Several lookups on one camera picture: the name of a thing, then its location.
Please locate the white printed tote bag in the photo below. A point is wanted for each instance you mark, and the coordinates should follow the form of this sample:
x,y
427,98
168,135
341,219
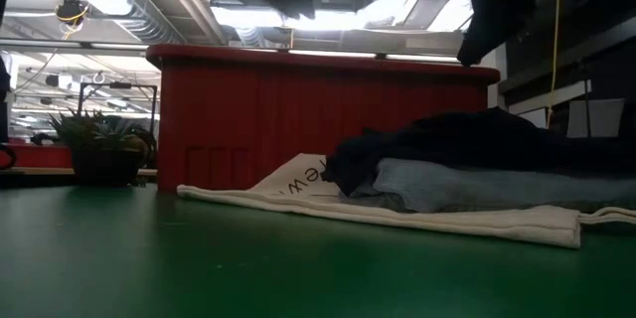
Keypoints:
x,y
348,211

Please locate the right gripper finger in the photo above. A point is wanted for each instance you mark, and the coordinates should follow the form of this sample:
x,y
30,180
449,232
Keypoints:
x,y
489,30

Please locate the white board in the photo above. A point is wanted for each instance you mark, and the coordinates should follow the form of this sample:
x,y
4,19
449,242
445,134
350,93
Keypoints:
x,y
596,116

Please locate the green table mat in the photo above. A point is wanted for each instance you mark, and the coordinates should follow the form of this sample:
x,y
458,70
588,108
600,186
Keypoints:
x,y
248,278

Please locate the light blue denim jeans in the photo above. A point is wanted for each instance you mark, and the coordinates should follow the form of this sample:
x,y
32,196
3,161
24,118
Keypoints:
x,y
472,184

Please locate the white low cabinet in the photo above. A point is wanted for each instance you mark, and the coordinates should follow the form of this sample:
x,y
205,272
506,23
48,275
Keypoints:
x,y
534,118

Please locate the red plastic laundry basket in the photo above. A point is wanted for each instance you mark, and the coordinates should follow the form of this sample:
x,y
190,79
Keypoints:
x,y
248,119

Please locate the red low bench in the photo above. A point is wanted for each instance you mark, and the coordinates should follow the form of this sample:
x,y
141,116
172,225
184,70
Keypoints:
x,y
45,156

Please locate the long linear light bar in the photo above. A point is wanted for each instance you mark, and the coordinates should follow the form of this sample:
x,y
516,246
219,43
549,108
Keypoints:
x,y
114,46

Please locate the small succulent plant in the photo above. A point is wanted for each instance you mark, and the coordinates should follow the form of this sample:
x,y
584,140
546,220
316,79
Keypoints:
x,y
99,144

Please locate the plain navy garment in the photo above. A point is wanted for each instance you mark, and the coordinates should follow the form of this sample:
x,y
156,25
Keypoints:
x,y
472,139

